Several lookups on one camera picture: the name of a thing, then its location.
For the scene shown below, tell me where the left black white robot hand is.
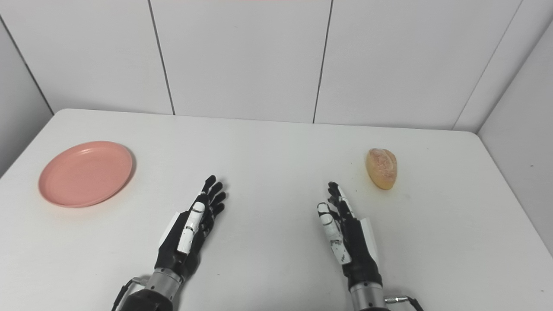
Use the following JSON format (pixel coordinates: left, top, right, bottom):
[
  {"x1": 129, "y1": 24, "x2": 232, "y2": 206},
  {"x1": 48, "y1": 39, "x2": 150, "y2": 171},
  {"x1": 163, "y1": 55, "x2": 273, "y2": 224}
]
[{"x1": 155, "y1": 175, "x2": 227, "y2": 281}]

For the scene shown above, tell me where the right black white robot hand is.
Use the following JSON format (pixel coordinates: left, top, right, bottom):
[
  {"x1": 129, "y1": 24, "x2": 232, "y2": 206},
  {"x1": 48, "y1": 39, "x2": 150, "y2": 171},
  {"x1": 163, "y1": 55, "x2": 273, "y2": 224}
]
[{"x1": 317, "y1": 181, "x2": 384, "y2": 288}]

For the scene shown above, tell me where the golden brown bread roll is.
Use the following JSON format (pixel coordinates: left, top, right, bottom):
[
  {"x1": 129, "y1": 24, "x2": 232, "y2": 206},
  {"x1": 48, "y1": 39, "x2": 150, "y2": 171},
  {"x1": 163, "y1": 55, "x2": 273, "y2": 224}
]
[{"x1": 366, "y1": 148, "x2": 398, "y2": 190}]

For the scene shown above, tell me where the pink round plate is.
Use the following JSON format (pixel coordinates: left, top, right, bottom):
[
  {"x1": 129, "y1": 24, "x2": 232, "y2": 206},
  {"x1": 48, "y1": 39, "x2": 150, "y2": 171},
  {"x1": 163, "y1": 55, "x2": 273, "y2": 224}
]
[{"x1": 38, "y1": 141, "x2": 133, "y2": 208}]

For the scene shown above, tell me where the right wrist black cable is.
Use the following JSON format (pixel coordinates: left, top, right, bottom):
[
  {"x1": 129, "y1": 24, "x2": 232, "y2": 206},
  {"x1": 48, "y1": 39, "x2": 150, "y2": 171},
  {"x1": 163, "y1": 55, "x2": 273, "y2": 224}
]
[{"x1": 385, "y1": 295, "x2": 425, "y2": 311}]

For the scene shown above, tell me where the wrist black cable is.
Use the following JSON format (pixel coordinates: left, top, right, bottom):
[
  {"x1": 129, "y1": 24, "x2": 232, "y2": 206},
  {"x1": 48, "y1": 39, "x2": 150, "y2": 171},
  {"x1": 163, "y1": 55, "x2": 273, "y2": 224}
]
[
  {"x1": 111, "y1": 277, "x2": 147, "y2": 311},
  {"x1": 385, "y1": 295, "x2": 425, "y2": 311}
]

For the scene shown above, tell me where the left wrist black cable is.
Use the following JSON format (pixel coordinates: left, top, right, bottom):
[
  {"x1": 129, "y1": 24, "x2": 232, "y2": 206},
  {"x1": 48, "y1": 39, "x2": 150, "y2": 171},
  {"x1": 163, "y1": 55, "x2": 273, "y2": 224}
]
[{"x1": 111, "y1": 277, "x2": 147, "y2": 311}]

